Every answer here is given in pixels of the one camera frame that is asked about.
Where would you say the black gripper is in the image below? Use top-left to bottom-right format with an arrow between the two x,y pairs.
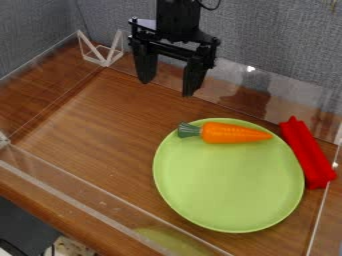
128,17 -> 220,97

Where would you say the red ridged block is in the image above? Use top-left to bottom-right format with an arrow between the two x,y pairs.
279,116 -> 336,189

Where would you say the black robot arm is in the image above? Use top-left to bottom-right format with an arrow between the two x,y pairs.
128,0 -> 220,97

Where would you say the green round plate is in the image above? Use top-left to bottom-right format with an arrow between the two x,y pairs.
152,117 -> 305,234

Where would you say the orange toy carrot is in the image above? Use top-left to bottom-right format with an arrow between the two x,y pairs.
177,122 -> 272,144

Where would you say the clear acrylic corner bracket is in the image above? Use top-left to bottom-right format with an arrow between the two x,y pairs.
76,30 -> 124,67

